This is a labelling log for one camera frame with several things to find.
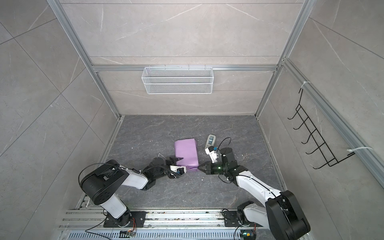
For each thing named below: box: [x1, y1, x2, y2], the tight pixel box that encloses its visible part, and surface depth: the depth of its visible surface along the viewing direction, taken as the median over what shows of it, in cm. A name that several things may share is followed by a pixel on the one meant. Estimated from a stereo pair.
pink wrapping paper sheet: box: [174, 138, 199, 170], surface depth 92 cm
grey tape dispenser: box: [205, 134, 216, 149], surface depth 102 cm
